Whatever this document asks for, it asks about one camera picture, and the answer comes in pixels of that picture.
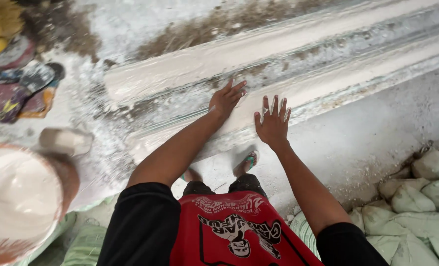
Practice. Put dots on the person's right hand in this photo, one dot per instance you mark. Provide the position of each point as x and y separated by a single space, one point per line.
274 129

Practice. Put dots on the person's left hand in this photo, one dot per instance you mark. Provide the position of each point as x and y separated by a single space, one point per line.
223 101

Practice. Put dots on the person's right green sandal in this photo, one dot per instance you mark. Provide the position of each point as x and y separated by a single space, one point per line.
248 161

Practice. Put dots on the person's green sandal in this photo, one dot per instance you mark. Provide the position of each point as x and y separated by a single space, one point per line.
188 175
248 161

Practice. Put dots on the black shorts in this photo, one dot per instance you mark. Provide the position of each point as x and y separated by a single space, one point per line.
245 183

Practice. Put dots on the long white plaster cornice mould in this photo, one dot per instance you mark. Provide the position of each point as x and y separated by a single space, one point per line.
315 66

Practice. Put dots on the strip of brown fibre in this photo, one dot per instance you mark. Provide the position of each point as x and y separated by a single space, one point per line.
223 26

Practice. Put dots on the person's left green sandal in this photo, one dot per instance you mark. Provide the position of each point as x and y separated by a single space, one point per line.
188 175

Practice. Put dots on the red and black shirt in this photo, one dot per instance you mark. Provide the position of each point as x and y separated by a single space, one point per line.
234 232

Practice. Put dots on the heap of pale green sacks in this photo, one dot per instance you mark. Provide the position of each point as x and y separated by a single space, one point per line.
411 210

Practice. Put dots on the plaster-coated white scoop cup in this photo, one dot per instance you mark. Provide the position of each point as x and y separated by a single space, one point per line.
66 141

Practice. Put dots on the patch of brown fibre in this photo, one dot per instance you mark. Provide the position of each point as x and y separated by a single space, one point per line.
64 27

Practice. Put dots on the dusty black slipper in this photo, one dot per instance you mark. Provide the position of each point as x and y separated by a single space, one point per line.
40 75

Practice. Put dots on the colourful floor mat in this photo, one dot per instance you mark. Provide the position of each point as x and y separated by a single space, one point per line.
38 103

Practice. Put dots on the green striped sack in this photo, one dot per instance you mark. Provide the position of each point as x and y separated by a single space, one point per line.
86 244

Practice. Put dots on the purple slipper with yellow mark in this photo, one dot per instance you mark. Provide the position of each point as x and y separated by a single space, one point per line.
13 105

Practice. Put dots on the grey and red slipper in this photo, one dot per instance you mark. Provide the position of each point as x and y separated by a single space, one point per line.
14 53

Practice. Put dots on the dusty blue slipper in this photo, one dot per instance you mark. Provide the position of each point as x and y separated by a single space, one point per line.
5 75

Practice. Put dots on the orange bucket of white plaster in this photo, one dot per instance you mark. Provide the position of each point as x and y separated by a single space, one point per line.
19 199

